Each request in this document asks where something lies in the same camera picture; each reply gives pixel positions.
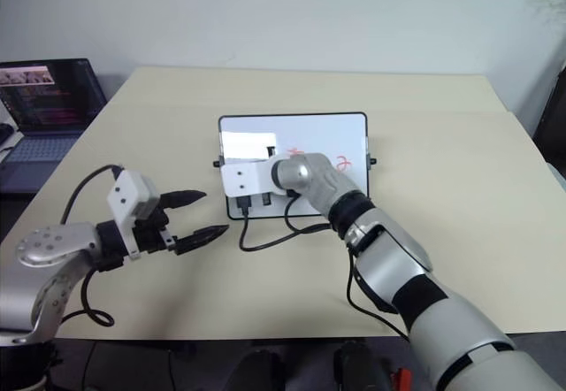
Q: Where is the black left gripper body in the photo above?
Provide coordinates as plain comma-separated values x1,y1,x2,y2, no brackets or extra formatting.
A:
132,206,179,256

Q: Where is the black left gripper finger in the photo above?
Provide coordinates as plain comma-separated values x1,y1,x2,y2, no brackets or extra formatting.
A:
173,225,230,257
158,189,208,221

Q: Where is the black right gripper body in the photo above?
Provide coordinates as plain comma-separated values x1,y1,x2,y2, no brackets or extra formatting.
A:
263,145,279,207

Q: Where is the black-framed whiteboard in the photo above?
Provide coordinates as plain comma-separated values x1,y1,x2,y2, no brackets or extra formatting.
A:
210,111,379,221

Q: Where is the dark blue laptop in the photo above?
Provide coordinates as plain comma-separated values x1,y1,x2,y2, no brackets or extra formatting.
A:
0,57,110,194

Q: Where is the small red object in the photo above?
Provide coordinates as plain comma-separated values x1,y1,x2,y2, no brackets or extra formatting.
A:
390,366,411,391

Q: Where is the dark chair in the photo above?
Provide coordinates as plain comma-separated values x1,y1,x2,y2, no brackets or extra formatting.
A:
532,52,566,167

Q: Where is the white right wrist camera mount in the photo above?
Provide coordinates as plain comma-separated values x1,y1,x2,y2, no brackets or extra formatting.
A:
220,157,288,199

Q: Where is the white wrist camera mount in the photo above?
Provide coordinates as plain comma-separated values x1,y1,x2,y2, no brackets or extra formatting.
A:
106,169,161,261
220,157,288,199

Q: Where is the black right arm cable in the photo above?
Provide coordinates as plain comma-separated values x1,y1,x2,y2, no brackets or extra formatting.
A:
237,190,410,343

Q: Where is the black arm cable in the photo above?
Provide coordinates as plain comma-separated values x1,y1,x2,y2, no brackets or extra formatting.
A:
60,164,125,328
237,190,410,343

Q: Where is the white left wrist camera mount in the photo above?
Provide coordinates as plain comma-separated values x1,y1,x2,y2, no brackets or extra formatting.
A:
106,169,161,261

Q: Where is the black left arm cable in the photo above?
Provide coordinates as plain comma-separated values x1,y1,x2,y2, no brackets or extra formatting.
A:
60,164,125,328

